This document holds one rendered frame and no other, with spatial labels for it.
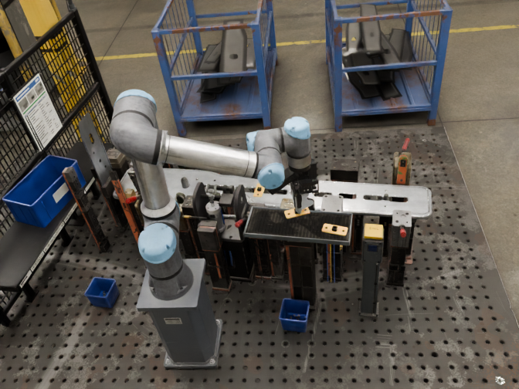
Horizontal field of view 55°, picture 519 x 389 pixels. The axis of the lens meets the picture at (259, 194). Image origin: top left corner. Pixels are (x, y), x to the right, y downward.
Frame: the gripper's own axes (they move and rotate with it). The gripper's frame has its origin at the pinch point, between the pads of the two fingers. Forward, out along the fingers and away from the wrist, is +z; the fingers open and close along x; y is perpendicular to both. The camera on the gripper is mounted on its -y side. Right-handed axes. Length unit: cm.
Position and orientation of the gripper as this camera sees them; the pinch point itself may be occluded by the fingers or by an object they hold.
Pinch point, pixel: (296, 208)
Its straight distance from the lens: 172.1
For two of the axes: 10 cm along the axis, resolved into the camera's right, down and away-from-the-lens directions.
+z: 1.0, 7.4, 6.7
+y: 9.7, -2.2, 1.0
